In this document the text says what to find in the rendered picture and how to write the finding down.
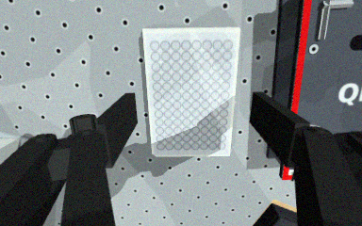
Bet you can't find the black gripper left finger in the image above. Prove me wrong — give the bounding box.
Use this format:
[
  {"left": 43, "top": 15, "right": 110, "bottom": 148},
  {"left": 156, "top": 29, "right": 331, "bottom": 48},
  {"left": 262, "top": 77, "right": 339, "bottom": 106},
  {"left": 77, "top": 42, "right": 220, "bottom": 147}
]
[{"left": 0, "top": 93, "right": 138, "bottom": 226}]

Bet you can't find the white well plate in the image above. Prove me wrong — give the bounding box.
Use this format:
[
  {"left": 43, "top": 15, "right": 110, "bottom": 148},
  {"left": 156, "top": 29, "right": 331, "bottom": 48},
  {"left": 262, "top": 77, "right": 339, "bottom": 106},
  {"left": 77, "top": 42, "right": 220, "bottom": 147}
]
[{"left": 142, "top": 27, "right": 240, "bottom": 156}]

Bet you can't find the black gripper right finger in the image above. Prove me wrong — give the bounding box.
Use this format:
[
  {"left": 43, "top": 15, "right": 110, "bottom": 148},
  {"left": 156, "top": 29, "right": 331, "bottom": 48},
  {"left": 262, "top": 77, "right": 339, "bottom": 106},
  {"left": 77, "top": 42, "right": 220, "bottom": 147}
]
[{"left": 250, "top": 92, "right": 362, "bottom": 226}]

